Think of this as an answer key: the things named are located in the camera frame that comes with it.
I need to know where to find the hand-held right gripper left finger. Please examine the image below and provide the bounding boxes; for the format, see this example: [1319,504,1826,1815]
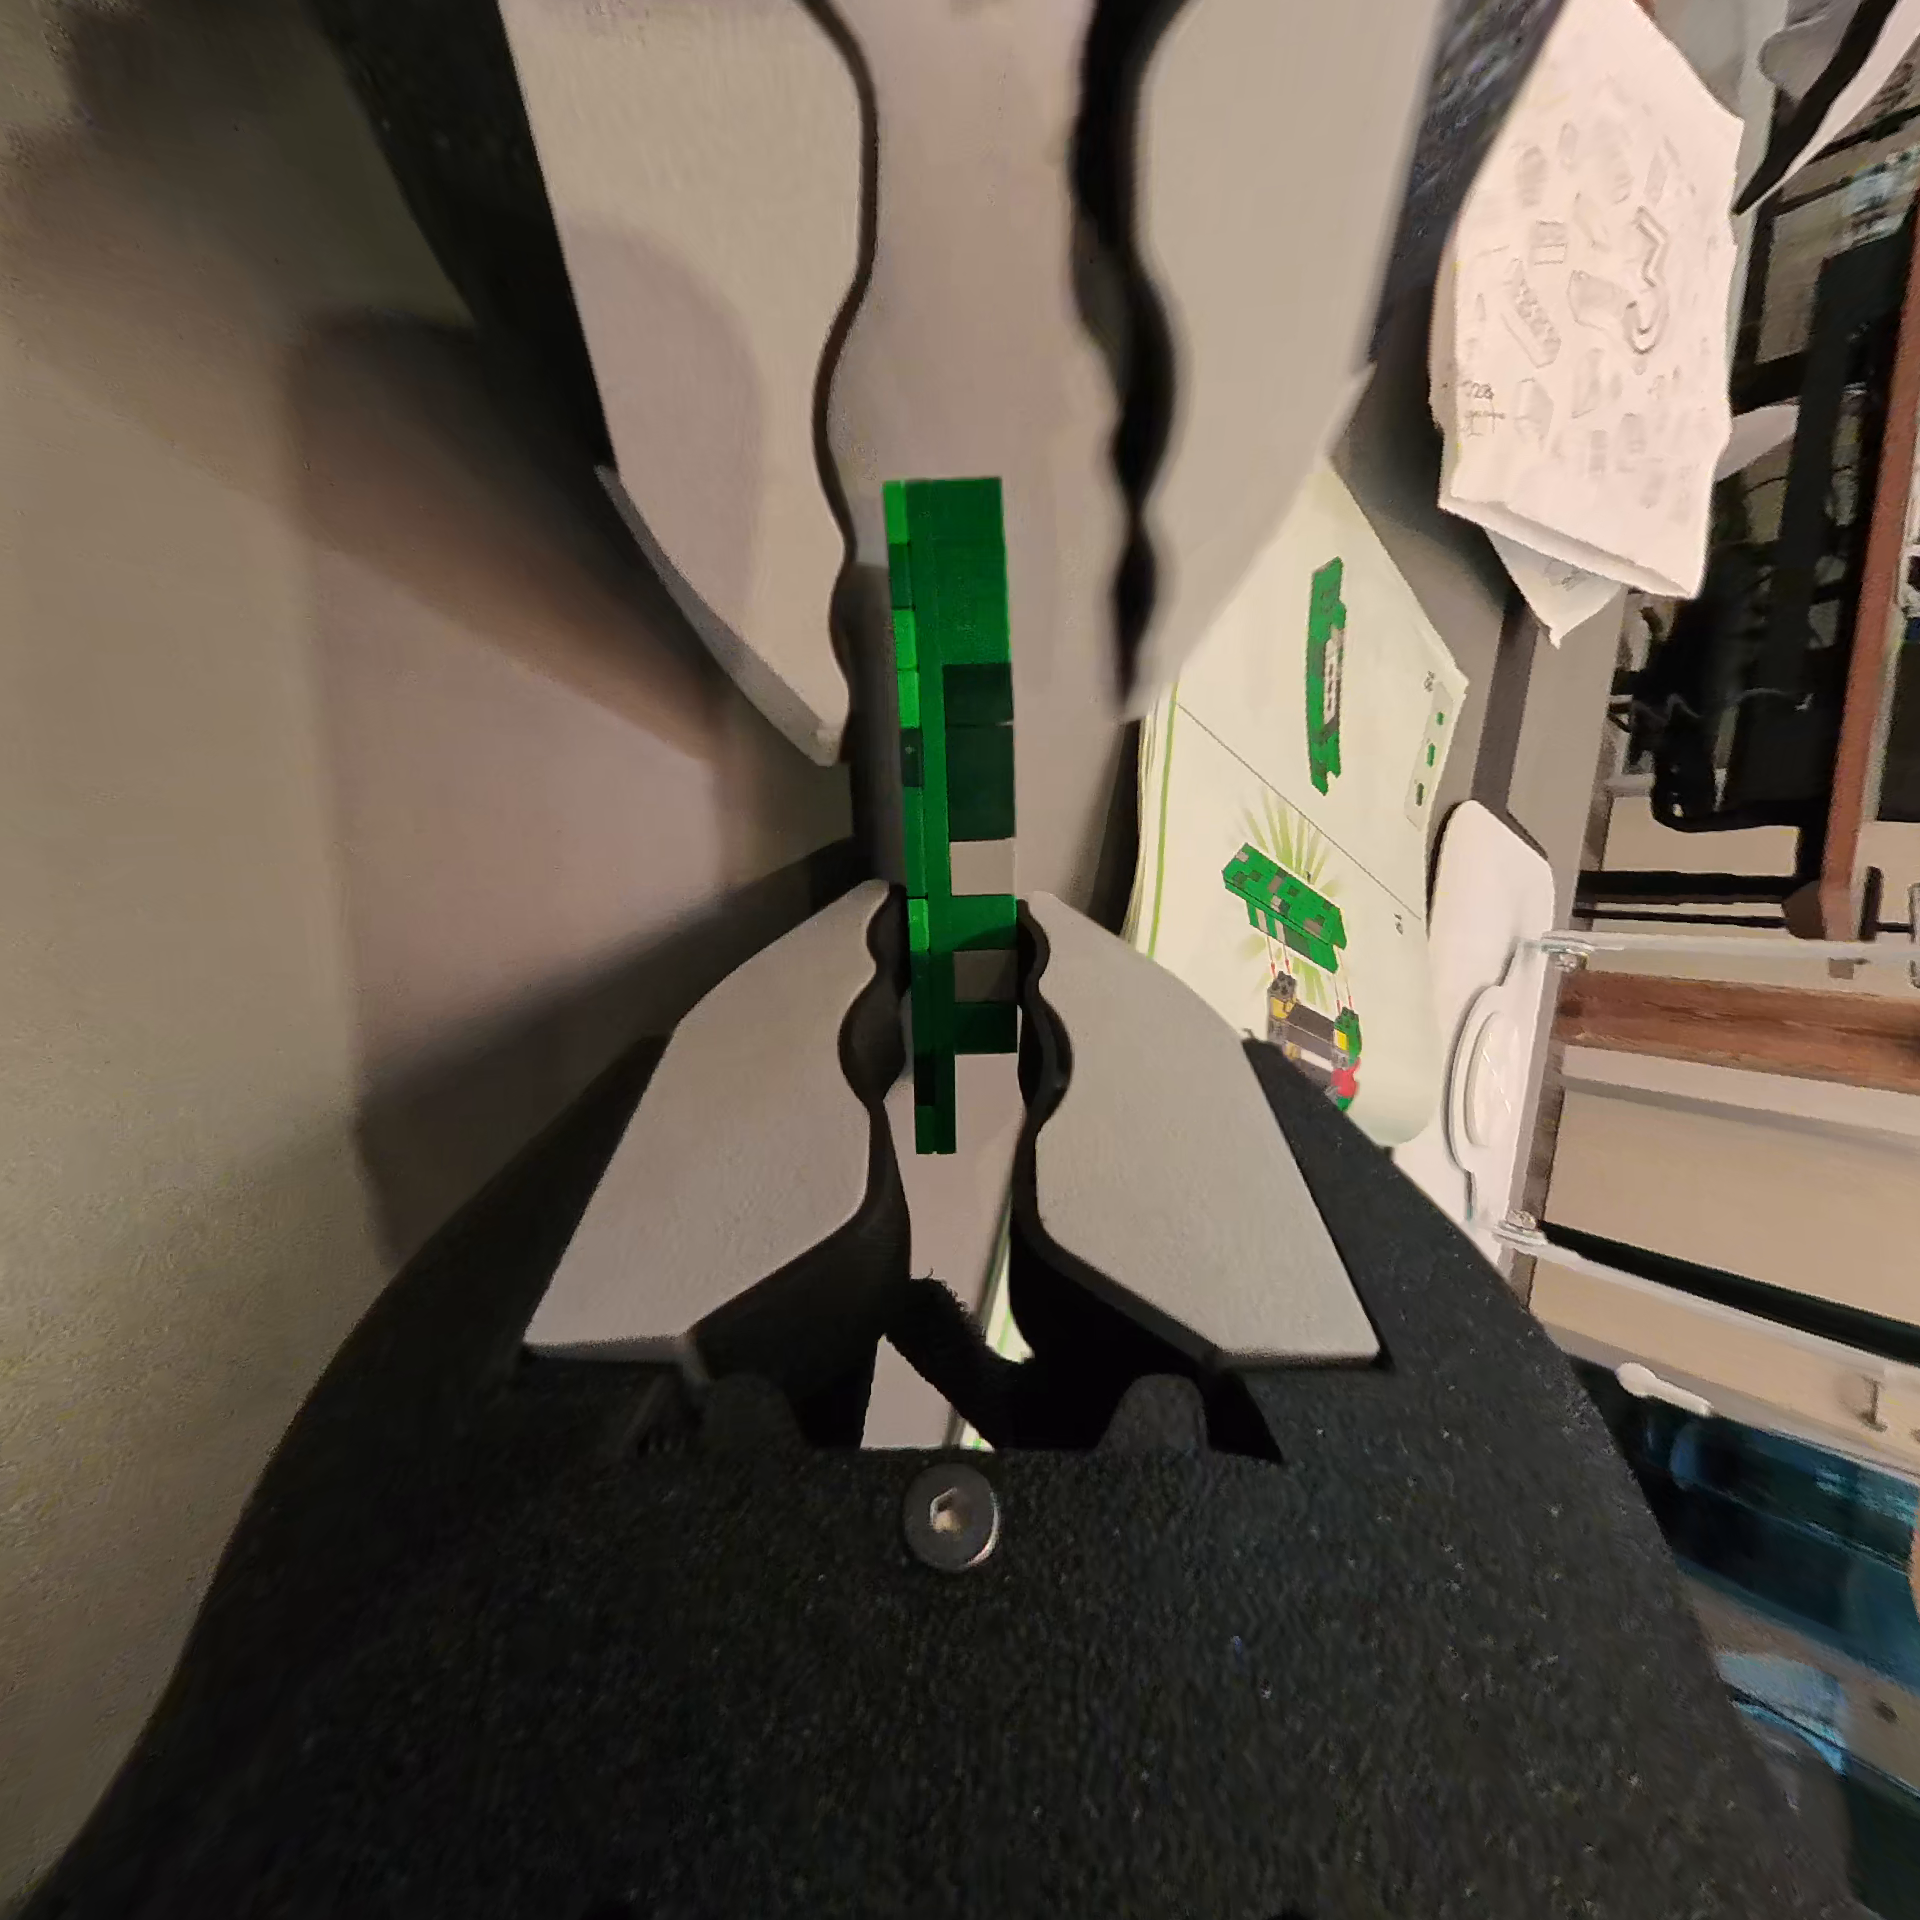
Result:
[520,879,920,1374]

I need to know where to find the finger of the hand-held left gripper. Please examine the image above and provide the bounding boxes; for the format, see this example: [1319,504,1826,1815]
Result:
[493,0,887,769]
[1069,0,1450,713]

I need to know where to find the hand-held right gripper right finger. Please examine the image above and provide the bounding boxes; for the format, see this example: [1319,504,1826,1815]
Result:
[1009,889,1388,1374]

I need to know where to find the green brick assembly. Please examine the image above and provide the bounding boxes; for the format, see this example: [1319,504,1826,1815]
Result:
[881,477,1022,1157]

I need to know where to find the grey desk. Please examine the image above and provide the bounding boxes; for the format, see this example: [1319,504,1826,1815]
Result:
[0,0,1548,1920]

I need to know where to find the white folded paper sheets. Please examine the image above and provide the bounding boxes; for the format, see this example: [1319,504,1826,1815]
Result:
[1437,0,1749,603]

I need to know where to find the clear acrylic stand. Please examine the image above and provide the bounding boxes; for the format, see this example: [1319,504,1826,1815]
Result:
[1477,922,1920,1427]

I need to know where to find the white tray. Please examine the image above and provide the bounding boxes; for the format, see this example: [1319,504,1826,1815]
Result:
[1426,798,1559,1220]

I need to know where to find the green and white instruction booklet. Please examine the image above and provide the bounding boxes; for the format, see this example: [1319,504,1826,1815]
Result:
[1127,468,1472,1148]

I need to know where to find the brown wooden bar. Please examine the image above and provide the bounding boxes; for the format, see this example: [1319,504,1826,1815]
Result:
[1551,966,1920,1097]

